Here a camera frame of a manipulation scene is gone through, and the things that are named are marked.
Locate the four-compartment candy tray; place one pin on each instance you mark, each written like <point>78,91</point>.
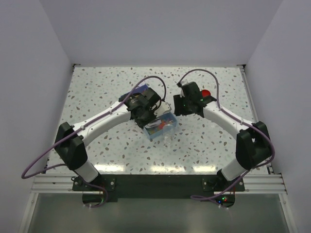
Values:
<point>146,96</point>

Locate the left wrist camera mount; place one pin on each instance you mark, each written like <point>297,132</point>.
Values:
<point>164,108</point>

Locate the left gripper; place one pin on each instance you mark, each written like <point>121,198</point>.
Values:
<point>142,124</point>

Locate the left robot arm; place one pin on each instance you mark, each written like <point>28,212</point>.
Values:
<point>72,140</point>

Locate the metal candy scoop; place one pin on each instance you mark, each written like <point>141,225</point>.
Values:
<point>156,124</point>

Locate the star candies pile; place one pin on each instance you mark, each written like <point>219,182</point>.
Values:
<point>154,130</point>

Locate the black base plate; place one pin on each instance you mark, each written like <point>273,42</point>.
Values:
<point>114,187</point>

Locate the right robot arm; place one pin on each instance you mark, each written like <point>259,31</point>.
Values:
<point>253,144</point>

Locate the aluminium frame rail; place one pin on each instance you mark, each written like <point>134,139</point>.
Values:
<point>199,146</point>

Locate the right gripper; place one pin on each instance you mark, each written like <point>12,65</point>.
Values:
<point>178,110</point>

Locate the red jar lid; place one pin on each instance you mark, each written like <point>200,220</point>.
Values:
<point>205,93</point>

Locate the clear plastic jar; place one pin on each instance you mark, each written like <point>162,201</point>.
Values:
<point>168,134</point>

